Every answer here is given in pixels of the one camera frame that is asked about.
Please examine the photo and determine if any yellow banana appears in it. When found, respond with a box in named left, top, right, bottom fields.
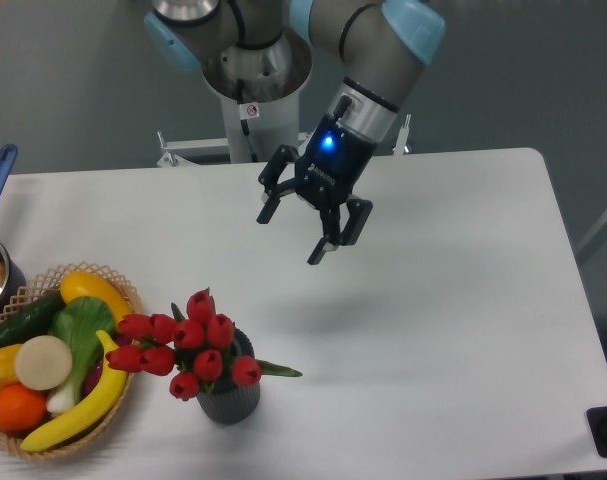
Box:
left=20, top=330, right=128, bottom=453

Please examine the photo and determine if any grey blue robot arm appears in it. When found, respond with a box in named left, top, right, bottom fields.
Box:
left=144, top=1, right=446, bottom=265

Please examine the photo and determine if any green bok choy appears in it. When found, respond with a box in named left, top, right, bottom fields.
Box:
left=47, top=296, right=116, bottom=416

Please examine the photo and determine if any green cucumber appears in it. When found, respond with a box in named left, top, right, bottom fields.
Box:
left=0, top=290, right=65, bottom=348

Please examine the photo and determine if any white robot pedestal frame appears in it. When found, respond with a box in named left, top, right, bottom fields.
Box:
left=155, top=89, right=413, bottom=169

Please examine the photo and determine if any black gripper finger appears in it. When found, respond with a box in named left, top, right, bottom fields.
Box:
left=257, top=145, right=299, bottom=224
left=307, top=196, right=373, bottom=265

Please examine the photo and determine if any round beige disc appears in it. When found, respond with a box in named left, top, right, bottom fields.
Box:
left=14, top=335, right=73, bottom=391

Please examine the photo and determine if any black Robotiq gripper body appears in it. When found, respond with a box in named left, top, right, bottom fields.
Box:
left=295, top=114, right=377, bottom=220

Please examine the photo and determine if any dark red fruit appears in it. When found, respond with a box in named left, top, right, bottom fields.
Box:
left=82, top=334, right=132, bottom=399

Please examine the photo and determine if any dark grey ribbed vase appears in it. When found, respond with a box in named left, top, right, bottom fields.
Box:
left=196, top=329, right=260, bottom=425

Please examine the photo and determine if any orange fruit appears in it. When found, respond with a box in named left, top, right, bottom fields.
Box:
left=0, top=383, right=46, bottom=432

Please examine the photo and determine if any red tulip bouquet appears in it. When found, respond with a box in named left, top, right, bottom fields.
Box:
left=105, top=289, right=302, bottom=401

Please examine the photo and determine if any yellow bell pepper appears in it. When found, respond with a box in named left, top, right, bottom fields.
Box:
left=0, top=344, right=22, bottom=389

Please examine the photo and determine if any woven wicker basket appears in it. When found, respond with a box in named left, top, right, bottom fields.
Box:
left=0, top=261, right=142, bottom=461

